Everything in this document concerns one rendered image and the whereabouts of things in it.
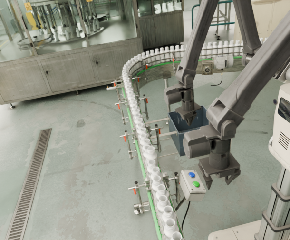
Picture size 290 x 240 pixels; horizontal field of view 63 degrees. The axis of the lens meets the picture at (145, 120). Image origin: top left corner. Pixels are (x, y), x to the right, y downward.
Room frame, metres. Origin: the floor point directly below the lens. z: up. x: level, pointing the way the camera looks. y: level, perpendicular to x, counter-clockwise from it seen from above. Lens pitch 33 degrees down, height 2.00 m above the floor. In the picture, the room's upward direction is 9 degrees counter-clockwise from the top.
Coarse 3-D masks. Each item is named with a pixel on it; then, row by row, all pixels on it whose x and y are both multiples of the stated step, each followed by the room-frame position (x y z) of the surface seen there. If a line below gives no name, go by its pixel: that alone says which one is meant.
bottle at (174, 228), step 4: (168, 220) 0.55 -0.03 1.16; (172, 220) 0.55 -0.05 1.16; (168, 224) 0.55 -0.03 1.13; (172, 224) 0.57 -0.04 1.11; (164, 228) 0.54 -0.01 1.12; (168, 228) 0.52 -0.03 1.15; (172, 228) 0.52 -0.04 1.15; (176, 228) 0.53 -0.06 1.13; (164, 232) 0.53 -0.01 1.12; (168, 232) 0.52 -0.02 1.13; (172, 232) 0.52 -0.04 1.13; (168, 236) 0.51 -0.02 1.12
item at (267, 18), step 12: (252, 0) 4.59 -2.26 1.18; (264, 0) 4.53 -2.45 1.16; (276, 0) 4.50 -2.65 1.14; (288, 0) 4.45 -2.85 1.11; (264, 12) 4.53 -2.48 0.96; (276, 12) 4.49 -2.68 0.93; (264, 24) 4.53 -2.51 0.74; (276, 24) 4.48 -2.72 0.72; (240, 36) 4.62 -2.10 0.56; (264, 36) 4.52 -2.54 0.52
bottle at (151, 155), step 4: (148, 148) 0.95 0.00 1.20; (152, 148) 0.96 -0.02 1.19; (148, 152) 0.94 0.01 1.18; (152, 152) 0.93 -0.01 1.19; (148, 156) 0.93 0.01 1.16; (152, 156) 0.92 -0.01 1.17; (156, 156) 0.93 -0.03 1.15; (148, 160) 0.92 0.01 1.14; (156, 160) 0.93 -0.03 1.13; (156, 164) 0.93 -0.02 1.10
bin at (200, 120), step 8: (168, 112) 1.66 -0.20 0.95; (176, 112) 1.66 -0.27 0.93; (200, 112) 1.68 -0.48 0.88; (160, 120) 1.59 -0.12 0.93; (168, 120) 1.66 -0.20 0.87; (176, 120) 1.66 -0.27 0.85; (184, 120) 1.67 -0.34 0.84; (200, 120) 1.68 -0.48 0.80; (208, 120) 1.57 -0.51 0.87; (176, 128) 1.66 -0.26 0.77; (184, 128) 1.67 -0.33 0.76; (192, 128) 1.68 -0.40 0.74; (152, 136) 1.40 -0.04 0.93; (160, 136) 1.38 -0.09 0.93; (176, 136) 1.42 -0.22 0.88; (176, 144) 1.44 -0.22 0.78; (184, 152) 1.36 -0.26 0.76
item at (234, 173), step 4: (220, 172) 0.46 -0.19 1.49; (224, 172) 0.46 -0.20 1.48; (228, 172) 0.46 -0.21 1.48; (232, 172) 0.46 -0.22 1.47; (236, 172) 0.46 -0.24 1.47; (240, 172) 0.47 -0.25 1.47; (220, 176) 0.46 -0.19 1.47; (224, 176) 0.46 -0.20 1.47; (232, 176) 0.47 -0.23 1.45; (236, 176) 0.47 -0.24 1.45; (228, 180) 0.49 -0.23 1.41; (228, 184) 0.49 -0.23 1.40
